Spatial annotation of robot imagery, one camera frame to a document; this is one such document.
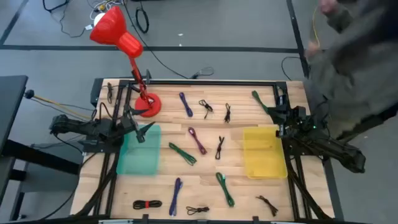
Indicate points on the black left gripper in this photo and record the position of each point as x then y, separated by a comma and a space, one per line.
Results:
127, 123

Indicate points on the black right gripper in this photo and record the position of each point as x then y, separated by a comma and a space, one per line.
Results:
292, 119

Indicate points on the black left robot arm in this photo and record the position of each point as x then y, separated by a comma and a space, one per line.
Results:
77, 127

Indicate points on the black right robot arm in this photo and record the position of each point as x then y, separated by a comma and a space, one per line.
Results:
335, 149

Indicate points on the teal translucent plastic bin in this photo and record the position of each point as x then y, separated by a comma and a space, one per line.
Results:
140, 152

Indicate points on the yellow translucent plastic bin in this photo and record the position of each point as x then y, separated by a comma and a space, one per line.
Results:
264, 155

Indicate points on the person's hand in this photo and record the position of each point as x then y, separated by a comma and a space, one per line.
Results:
328, 5
311, 49

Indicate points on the red desk lamp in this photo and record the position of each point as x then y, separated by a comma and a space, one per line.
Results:
115, 29

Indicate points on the person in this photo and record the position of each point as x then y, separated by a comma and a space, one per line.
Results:
357, 62

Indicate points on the white round floor adapter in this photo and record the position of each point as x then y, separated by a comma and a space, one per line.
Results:
98, 17

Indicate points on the black knob on wooden stick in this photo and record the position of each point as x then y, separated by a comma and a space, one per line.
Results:
29, 94

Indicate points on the black side desk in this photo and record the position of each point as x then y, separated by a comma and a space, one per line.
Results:
11, 102

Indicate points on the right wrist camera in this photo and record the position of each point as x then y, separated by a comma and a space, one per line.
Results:
278, 132

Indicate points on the black aluminium table frame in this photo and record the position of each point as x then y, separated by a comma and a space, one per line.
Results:
217, 82

